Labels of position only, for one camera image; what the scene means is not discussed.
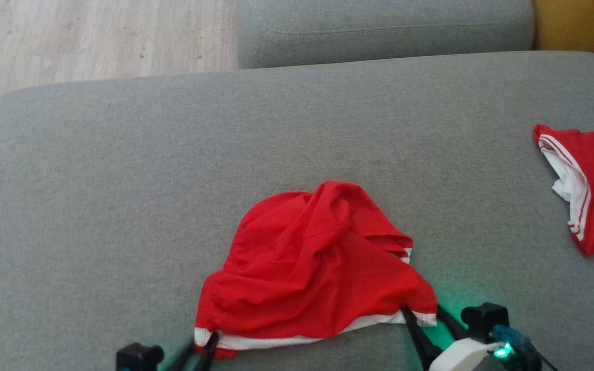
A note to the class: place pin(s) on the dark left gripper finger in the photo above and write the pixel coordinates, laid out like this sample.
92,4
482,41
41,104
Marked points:
181,360
209,353

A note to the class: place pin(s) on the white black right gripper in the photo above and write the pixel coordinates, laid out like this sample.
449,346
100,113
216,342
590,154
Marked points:
464,358

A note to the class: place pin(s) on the red garment white hem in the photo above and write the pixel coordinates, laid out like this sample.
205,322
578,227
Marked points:
307,268

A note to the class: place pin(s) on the large grey sofa seat cushion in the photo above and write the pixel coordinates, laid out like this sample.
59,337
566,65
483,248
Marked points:
173,180

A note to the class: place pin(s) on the grey sofa back cushion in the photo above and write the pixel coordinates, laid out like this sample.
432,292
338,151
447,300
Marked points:
379,31

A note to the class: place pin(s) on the yellow cushion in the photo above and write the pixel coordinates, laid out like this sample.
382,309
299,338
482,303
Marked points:
580,26

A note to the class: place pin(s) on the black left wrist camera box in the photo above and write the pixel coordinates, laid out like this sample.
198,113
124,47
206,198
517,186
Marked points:
137,358

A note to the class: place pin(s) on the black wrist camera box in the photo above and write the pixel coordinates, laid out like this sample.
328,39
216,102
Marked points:
137,358
485,319

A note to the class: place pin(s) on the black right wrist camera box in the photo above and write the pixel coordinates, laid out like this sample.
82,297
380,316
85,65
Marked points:
485,319

